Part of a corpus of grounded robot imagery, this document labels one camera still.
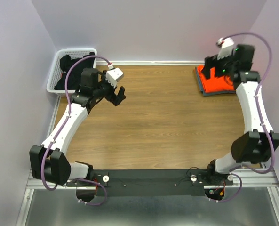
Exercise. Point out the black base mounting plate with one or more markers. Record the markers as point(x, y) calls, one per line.
point(165, 182)

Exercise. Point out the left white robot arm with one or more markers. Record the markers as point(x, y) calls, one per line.
point(48, 160)

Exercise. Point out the aluminium frame rail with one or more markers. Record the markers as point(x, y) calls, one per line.
point(157, 132)

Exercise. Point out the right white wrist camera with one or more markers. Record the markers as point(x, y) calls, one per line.
point(226, 47)

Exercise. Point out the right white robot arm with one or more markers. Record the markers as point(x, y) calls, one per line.
point(259, 141)

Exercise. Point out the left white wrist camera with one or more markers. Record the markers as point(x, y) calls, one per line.
point(113, 75)

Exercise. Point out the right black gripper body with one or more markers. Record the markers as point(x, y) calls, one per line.
point(224, 66)

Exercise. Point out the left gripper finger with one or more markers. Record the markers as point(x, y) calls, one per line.
point(121, 93)
point(115, 99)

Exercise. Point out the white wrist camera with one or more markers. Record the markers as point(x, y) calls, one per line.
point(226, 47)
point(113, 75)

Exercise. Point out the folded blue t shirt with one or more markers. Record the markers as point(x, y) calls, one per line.
point(204, 90)

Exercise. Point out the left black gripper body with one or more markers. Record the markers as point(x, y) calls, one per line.
point(105, 89)

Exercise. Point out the white plastic laundry basket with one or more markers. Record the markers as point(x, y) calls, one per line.
point(56, 72)

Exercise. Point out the black t shirt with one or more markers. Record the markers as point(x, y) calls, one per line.
point(66, 62)

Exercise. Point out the orange t shirt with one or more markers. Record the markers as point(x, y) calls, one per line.
point(214, 81)

